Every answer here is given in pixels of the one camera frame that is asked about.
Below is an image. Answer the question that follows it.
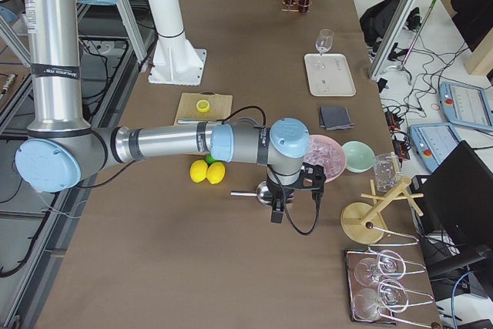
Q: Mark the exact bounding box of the yellow lemon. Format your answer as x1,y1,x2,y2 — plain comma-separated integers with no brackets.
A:
206,162,226,184
189,159,208,183

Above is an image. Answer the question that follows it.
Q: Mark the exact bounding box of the pink bowl of ice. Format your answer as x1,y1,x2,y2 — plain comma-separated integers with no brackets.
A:
304,135,346,183

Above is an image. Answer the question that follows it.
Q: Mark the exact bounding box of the upturned wine glass far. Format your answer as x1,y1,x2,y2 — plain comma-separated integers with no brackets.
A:
354,250,406,287

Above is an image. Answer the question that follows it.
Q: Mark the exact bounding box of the upturned wine glass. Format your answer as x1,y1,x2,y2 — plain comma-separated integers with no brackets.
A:
352,279,409,322
354,250,406,287

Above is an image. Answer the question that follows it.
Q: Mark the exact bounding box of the blue teach pendant near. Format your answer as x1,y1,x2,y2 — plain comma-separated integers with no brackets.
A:
408,123,461,172

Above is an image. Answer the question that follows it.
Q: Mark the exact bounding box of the yellow lemon near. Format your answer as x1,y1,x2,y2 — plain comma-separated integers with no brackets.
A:
206,162,226,184

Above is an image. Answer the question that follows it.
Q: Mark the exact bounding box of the yellow lemon far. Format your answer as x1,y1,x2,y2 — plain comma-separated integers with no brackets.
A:
189,159,208,183

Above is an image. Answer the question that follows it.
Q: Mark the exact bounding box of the upturned wine glass near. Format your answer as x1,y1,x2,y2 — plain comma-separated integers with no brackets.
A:
352,279,409,322

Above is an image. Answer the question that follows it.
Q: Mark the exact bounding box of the bamboo cutting board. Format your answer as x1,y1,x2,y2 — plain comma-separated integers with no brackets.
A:
174,92,233,125

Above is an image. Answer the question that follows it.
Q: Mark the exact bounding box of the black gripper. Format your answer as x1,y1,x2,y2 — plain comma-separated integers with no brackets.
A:
267,163,326,223

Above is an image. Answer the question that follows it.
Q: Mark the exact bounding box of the aluminium frame post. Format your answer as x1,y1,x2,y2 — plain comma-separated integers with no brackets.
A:
368,0,415,81

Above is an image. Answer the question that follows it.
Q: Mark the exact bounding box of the half lemon slice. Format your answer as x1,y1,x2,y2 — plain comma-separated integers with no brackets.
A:
196,99,210,113

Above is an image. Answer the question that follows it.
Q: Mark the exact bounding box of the blue teach pendant far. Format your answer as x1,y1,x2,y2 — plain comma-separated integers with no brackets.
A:
439,82,492,131

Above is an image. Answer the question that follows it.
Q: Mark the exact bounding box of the grey folded cloth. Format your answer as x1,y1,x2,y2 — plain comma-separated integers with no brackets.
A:
319,106,354,130

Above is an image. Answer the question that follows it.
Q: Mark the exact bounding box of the white rabbit tray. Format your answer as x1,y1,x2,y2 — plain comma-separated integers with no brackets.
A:
304,53,356,97

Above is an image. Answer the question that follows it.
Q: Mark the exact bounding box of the clear wine glass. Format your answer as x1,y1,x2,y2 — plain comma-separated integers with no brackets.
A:
315,29,334,55

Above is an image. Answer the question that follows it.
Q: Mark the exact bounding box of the green bowl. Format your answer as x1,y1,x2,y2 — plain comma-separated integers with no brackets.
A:
342,141,374,173

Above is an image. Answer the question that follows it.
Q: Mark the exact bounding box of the black monitor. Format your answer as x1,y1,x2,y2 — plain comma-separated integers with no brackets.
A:
422,141,492,249

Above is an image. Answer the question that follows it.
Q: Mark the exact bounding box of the steel muddler rod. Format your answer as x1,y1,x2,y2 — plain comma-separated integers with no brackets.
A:
176,119,204,125

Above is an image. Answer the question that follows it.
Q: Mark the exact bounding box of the blue teach pendant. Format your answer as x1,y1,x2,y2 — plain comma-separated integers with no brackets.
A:
439,82,492,131
408,123,461,172

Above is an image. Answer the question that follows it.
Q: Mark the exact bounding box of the steel ice scoop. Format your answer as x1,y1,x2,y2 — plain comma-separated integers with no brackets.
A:
230,181,273,206

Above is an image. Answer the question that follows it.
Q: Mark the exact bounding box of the glass mug on stand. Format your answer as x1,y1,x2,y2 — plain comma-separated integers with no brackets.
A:
373,153,401,192

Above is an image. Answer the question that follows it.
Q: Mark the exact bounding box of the black tray glass rack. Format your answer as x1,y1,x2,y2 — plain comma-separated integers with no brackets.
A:
344,249,441,328

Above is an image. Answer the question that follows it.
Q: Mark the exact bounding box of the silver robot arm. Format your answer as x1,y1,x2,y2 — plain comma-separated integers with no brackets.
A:
15,0,325,223

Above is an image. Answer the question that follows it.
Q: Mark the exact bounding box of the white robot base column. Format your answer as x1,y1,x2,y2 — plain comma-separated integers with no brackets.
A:
148,0,206,86

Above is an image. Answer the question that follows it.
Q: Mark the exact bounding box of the wooden cup tree stand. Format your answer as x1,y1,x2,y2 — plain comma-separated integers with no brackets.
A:
340,175,424,245

